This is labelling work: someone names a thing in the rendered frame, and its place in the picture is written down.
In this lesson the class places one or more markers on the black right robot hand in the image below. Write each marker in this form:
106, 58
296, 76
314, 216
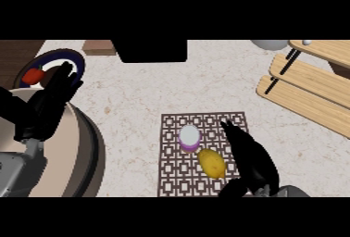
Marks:
251, 160

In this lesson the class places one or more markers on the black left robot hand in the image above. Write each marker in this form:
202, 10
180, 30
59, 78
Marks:
48, 98

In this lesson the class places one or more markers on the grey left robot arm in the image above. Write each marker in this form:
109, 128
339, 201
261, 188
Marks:
19, 166

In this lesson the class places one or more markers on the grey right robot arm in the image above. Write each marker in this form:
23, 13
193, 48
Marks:
285, 191

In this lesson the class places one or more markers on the yellow lemon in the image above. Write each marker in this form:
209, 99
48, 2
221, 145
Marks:
211, 163

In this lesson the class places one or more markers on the brown patterned placemat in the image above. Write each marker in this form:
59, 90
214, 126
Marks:
181, 179

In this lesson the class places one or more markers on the red pepper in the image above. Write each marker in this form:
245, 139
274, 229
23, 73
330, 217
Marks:
32, 76

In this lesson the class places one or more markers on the dark blue rimmed plate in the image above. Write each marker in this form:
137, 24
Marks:
72, 61

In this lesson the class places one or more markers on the dark brown wooden panel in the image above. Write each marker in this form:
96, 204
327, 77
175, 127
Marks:
17, 61

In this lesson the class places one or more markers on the purple rimmed can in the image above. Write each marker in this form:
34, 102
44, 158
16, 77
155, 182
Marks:
189, 137

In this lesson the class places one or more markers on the large beige round pot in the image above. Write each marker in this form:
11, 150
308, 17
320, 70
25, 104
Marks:
72, 154

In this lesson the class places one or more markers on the small brown wooden block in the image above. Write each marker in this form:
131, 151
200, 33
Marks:
99, 47

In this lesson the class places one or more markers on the black box appliance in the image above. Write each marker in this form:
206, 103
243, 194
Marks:
150, 51

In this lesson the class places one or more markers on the white round bowl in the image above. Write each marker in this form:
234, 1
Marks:
270, 44

